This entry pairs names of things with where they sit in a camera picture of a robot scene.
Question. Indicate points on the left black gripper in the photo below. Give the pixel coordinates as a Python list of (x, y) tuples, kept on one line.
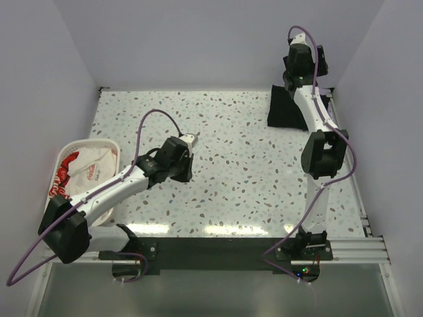
[(186, 176)]

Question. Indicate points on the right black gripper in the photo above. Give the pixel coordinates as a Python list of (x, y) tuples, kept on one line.
[(322, 66)]

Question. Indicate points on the black t shirt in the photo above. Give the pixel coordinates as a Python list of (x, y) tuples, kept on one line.
[(283, 112)]

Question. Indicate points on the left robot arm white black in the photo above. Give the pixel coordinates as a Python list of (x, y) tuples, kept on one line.
[(67, 226)]

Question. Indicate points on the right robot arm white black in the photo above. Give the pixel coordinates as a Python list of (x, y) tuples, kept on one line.
[(322, 155)]

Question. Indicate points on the folded purple t shirt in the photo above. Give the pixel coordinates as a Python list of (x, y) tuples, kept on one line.
[(330, 108)]

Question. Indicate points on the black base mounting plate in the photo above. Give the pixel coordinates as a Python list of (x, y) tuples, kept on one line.
[(141, 266)]

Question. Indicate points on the white plastic laundry basket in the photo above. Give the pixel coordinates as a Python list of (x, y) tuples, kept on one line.
[(90, 143)]

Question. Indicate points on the white red printed t shirt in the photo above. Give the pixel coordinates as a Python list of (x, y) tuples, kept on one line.
[(83, 170)]

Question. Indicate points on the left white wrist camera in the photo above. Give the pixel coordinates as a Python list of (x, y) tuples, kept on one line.
[(190, 139)]

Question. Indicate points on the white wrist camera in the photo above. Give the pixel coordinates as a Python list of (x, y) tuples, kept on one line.
[(190, 139), (300, 38)]

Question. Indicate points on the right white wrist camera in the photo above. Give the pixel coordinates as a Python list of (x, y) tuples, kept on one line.
[(300, 38)]

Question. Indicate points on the aluminium frame rail right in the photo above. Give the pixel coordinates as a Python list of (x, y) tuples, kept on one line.
[(349, 162)]

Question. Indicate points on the aluminium frame rail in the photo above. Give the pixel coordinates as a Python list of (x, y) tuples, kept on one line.
[(349, 162), (357, 251)]

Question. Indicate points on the aluminium frame rail front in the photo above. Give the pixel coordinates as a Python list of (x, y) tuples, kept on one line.
[(357, 251)]

